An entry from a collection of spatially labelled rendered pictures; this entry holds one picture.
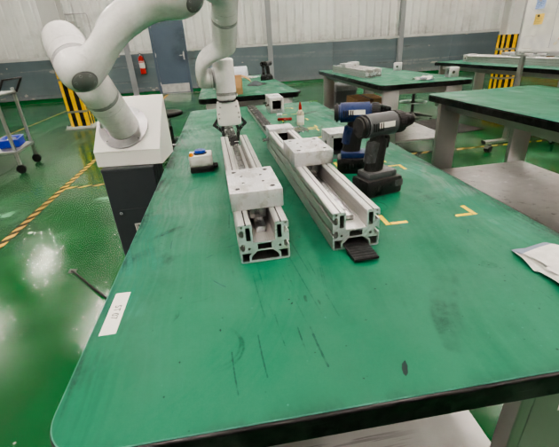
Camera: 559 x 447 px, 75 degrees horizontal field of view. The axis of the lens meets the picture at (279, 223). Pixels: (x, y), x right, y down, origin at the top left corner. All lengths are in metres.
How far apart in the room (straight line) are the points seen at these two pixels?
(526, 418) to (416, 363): 0.35
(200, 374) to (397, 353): 0.27
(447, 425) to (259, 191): 0.83
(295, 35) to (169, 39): 3.78
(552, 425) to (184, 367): 0.68
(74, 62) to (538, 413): 1.35
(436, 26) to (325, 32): 3.64
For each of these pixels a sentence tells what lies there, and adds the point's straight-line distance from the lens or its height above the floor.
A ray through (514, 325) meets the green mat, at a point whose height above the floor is 0.78.
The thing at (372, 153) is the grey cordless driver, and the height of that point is 0.90.
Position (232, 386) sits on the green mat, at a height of 0.78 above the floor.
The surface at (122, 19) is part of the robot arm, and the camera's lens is 1.26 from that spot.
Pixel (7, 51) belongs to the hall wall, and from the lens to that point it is 13.74.
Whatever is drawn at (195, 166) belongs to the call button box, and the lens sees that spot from 1.32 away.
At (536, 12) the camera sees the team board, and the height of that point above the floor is 1.30.
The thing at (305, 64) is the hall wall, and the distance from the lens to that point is 12.65.
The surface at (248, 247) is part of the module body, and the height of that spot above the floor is 0.81.
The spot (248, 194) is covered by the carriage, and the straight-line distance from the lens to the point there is 0.75.
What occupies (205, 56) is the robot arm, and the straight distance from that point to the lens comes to 1.52.
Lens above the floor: 1.17
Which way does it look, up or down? 26 degrees down
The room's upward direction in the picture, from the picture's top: 4 degrees counter-clockwise
